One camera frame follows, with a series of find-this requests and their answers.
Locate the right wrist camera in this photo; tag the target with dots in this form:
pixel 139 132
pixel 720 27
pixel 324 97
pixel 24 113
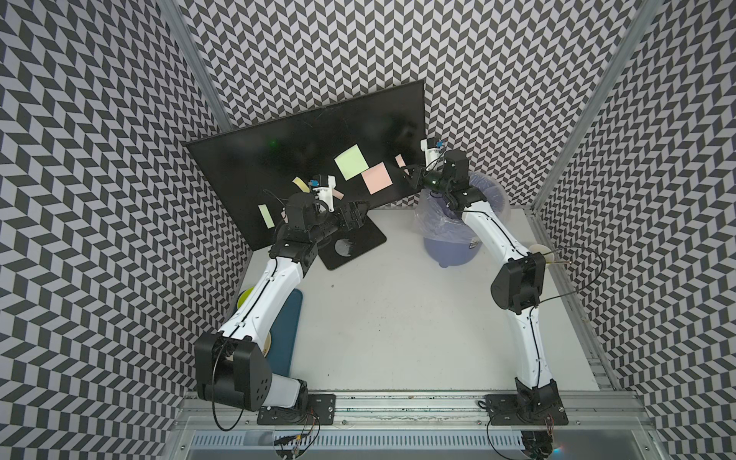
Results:
pixel 433 150

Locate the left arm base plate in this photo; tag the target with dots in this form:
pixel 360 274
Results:
pixel 310 409

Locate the aluminium front rail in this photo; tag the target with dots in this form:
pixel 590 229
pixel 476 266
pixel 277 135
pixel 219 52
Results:
pixel 448 410

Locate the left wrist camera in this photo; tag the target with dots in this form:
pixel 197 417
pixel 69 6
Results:
pixel 323 185

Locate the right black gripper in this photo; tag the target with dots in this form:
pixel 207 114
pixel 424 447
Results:
pixel 408 173

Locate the green sticky strip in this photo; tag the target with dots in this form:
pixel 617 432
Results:
pixel 266 216

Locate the yellow sticky strip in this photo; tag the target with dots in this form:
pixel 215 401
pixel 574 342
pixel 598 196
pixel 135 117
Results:
pixel 301 184

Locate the black monitor stand base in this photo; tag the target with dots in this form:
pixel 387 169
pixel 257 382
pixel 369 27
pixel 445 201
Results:
pixel 344 247

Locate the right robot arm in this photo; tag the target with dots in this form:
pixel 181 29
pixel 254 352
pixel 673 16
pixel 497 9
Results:
pixel 517 288

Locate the dark teal mat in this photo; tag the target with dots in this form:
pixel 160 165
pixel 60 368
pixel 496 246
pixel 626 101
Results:
pixel 283 335

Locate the black computer monitor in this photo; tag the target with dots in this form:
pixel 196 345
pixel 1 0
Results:
pixel 256 165

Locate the green paper cup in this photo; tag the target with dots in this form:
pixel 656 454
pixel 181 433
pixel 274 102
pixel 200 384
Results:
pixel 549 254

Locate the large green sticky note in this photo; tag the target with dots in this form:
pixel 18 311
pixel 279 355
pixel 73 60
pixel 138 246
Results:
pixel 351 163

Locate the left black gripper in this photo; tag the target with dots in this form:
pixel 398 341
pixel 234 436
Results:
pixel 356 219

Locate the lime green plate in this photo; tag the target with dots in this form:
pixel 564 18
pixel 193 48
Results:
pixel 243 297

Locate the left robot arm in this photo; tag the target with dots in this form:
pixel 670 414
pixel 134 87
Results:
pixel 231 368

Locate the blue trash bin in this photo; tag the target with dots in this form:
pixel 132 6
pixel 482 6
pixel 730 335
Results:
pixel 451 254

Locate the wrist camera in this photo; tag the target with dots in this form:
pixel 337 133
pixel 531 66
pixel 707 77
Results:
pixel 323 185
pixel 433 150

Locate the clear plastic bin liner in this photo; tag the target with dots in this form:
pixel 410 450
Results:
pixel 434 221

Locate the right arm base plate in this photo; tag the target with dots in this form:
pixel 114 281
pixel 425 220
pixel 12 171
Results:
pixel 507 409

